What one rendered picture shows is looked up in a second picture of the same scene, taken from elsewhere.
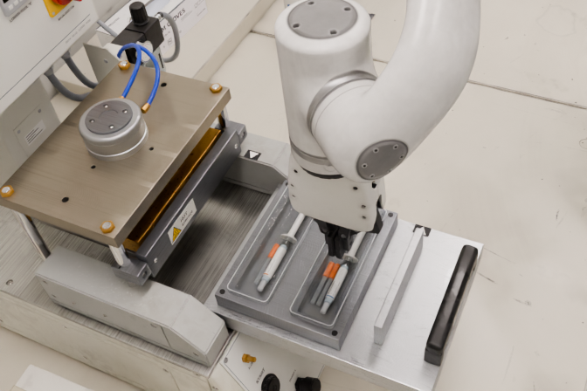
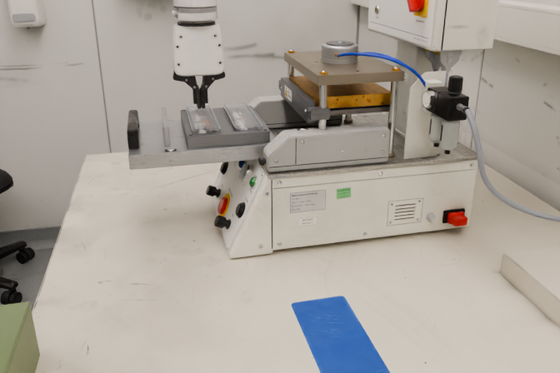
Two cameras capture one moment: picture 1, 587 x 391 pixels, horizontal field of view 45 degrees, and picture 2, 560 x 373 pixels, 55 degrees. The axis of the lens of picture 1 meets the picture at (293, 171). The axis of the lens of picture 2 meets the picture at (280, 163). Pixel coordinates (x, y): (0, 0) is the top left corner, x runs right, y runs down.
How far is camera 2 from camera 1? 1.61 m
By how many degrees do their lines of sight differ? 101
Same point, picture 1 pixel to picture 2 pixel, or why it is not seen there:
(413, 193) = (236, 312)
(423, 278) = (157, 140)
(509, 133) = not seen: outside the picture
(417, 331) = (147, 130)
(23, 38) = (402, 9)
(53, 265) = not seen: hidden behind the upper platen
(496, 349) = (116, 255)
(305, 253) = (223, 119)
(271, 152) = (293, 132)
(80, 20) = (422, 35)
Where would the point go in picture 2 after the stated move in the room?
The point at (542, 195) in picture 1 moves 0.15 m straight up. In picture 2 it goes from (108, 361) to (96, 276)
